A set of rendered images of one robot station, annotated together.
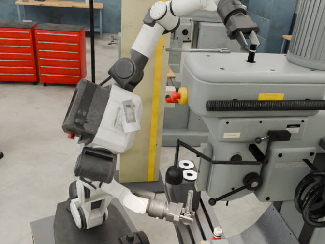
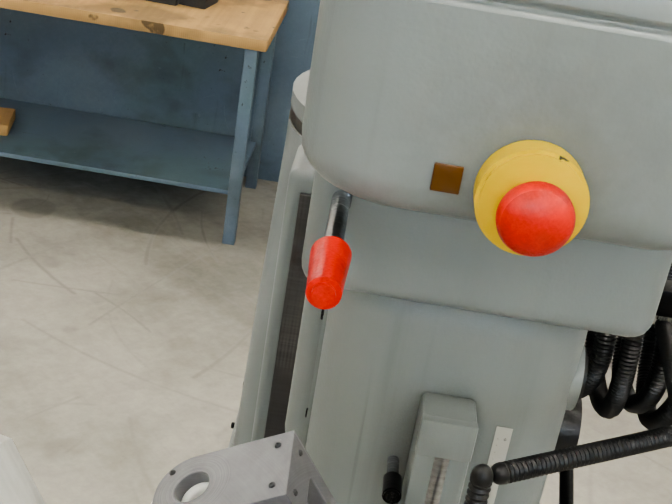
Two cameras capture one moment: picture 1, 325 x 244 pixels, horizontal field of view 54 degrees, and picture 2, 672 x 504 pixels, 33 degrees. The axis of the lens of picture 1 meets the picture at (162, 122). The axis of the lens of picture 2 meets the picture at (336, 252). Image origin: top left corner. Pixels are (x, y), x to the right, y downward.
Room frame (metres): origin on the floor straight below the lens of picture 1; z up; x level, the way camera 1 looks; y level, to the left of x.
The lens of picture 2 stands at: (1.02, 0.50, 1.97)
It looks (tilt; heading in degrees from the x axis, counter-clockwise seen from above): 25 degrees down; 283
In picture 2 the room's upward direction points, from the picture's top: 9 degrees clockwise
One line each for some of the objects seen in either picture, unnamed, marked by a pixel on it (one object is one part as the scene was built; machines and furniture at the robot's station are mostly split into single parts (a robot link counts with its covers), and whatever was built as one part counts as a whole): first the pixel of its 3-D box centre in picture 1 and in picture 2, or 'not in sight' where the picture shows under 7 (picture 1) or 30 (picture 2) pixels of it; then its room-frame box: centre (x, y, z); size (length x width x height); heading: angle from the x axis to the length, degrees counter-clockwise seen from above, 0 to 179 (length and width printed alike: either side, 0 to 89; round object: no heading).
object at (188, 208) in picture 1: (189, 201); not in sight; (1.13, -0.15, 1.22); 0.03 x 0.03 x 0.11
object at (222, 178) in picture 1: (231, 161); (430, 415); (1.10, -0.29, 1.47); 0.21 x 0.19 x 0.32; 12
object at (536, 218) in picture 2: (176, 96); (534, 215); (1.04, -0.04, 1.76); 0.04 x 0.03 x 0.04; 12
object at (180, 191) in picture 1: (185, 183); not in sight; (1.52, -0.17, 1.02); 0.22 x 0.12 x 0.20; 11
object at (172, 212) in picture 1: (168, 211); not in sight; (1.15, -0.06, 1.13); 0.13 x 0.12 x 0.10; 167
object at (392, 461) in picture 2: not in sight; (392, 472); (1.10, -0.18, 1.49); 0.06 x 0.01 x 0.01; 102
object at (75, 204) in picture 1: (89, 210); not in sight; (1.58, 0.43, 0.68); 0.21 x 0.20 x 0.13; 31
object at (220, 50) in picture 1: (197, 50); not in sight; (1.17, -0.11, 1.89); 0.24 x 0.04 x 0.01; 104
